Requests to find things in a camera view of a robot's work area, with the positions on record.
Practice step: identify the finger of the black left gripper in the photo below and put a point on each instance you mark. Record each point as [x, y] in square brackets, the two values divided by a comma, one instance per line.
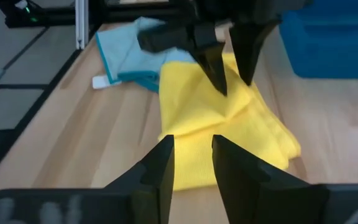
[210, 56]
[247, 53]

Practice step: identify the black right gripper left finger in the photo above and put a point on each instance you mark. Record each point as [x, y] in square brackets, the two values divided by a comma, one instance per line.
[157, 174]

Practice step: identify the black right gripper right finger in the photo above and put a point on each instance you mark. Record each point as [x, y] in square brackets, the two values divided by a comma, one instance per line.
[244, 186]

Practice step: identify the yellow microfiber towel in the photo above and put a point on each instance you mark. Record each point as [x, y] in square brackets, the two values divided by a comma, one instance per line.
[197, 124]

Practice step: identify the light blue teal-edged towel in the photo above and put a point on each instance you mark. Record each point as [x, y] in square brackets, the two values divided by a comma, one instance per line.
[126, 53]

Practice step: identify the teal plastic bin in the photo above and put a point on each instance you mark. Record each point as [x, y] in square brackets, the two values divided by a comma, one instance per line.
[331, 46]

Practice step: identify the black device with green lights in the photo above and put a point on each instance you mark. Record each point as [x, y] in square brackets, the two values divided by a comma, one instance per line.
[33, 14]

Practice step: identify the black aluminium table frame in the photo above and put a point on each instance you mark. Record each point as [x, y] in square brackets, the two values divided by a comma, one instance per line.
[120, 14]

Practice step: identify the silver aluminium post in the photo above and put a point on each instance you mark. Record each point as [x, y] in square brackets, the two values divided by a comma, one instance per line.
[81, 25]

